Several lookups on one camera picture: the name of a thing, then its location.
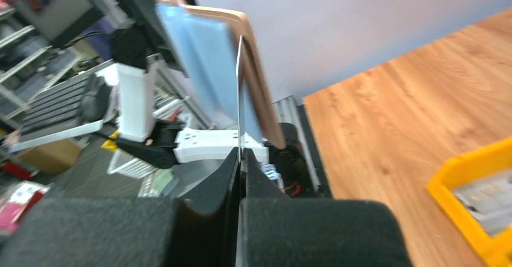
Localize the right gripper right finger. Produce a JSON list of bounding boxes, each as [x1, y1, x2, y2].
[[239, 149, 412, 266]]

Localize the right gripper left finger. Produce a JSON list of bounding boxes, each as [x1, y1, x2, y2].
[[1, 149, 238, 266]]

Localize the thin card edge-on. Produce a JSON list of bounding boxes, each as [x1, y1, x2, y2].
[[235, 35, 245, 165]]

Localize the beige leather card holder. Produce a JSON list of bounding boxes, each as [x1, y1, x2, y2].
[[155, 0, 286, 149]]

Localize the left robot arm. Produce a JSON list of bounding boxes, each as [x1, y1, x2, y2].
[[92, 0, 309, 190]]

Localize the silver cards in bin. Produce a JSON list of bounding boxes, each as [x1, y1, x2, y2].
[[452, 169, 511, 237]]

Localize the yellow bin with silver cards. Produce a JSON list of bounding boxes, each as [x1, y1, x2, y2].
[[426, 138, 511, 266]]

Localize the computer monitor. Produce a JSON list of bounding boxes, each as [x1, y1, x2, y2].
[[7, 0, 103, 48]]

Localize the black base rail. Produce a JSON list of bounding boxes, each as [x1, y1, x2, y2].
[[273, 96, 333, 198]]

